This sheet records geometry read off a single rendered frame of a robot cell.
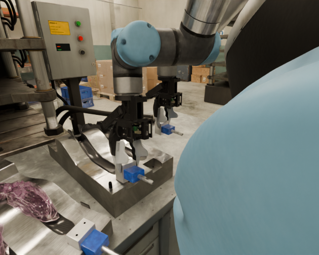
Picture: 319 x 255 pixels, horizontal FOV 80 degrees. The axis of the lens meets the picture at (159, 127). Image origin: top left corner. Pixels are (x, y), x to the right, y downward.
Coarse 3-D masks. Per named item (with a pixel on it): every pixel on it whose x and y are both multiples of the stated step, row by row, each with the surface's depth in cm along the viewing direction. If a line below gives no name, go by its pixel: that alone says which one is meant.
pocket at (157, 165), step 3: (150, 159) 66; (153, 159) 67; (147, 162) 65; (150, 162) 67; (153, 162) 68; (156, 162) 67; (159, 162) 65; (147, 165) 66; (150, 165) 67; (153, 165) 67; (156, 165) 67; (159, 165) 66; (162, 165) 64; (150, 168) 66; (153, 168) 66; (156, 168) 66; (153, 171) 62
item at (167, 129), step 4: (164, 124) 80; (168, 124) 81; (156, 128) 81; (160, 128) 80; (164, 128) 78; (168, 128) 78; (172, 128) 79; (156, 132) 82; (160, 132) 80; (164, 132) 79; (168, 132) 78; (172, 132) 78; (176, 132) 77
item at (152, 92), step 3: (159, 84) 73; (156, 87) 75; (159, 87) 74; (162, 87) 73; (150, 90) 78; (153, 90) 76; (156, 90) 75; (159, 90) 74; (147, 93) 80; (150, 93) 78; (153, 93) 77; (147, 96) 80; (150, 96) 79; (153, 96) 80
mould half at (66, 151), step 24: (48, 144) 83; (72, 144) 69; (96, 144) 73; (144, 144) 78; (72, 168) 68; (96, 168) 62; (144, 168) 61; (168, 168) 68; (96, 192) 58; (120, 192) 53; (144, 192) 61
